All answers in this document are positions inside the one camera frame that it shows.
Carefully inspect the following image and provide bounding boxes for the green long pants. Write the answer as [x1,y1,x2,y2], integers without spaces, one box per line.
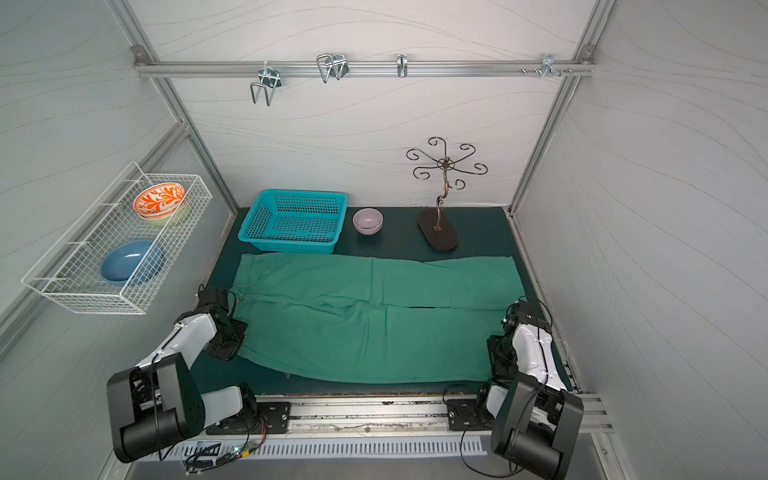
[231,253,524,385]

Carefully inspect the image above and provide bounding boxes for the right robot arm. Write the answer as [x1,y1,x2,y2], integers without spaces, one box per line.
[482,296,584,479]

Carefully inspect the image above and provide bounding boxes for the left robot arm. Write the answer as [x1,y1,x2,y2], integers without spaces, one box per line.
[106,288,259,464]

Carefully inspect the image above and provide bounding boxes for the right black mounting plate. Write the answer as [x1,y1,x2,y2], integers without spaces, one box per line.
[445,399,495,432]

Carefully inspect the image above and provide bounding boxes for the black mounting plate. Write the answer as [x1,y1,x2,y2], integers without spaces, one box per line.
[445,399,495,432]
[205,402,291,435]

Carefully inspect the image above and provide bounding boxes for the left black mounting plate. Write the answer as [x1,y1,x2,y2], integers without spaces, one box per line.
[205,402,291,435]

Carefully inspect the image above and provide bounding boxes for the white vent grille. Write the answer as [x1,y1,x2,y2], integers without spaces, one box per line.
[163,433,489,462]

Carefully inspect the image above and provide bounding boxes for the blue bowl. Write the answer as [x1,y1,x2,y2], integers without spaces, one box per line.
[100,239,165,286]

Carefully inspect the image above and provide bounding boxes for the teal plastic basket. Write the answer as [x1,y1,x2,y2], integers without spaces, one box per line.
[238,190,348,254]

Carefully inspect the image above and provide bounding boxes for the dark metal jewelry stand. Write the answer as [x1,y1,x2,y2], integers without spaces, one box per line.
[405,136,489,252]

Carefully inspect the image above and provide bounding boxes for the orange patterned bowl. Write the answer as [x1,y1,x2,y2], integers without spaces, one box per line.
[132,182,186,219]

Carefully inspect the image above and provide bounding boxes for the dark green table mat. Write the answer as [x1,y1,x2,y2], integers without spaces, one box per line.
[191,207,537,396]

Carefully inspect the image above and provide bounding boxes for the small pink bowl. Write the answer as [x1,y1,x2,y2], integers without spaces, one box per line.
[352,208,384,236]

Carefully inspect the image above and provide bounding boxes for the metal double hook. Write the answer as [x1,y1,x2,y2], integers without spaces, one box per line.
[250,63,282,106]

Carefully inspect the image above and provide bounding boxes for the metal loop hook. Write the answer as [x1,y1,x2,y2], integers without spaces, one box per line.
[316,53,349,83]

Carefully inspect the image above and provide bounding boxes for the metal hook right end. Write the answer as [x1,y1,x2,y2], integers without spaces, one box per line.
[520,54,573,78]

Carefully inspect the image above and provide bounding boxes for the small metal hook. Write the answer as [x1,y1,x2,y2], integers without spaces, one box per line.
[396,54,408,78]

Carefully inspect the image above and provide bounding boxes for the white wire wall basket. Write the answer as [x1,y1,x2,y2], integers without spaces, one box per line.
[22,163,212,315]

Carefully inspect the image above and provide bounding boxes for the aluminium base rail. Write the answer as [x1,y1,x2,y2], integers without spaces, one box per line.
[117,393,614,444]

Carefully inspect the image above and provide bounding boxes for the aluminium top rail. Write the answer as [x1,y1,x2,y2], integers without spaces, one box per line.
[135,58,597,79]

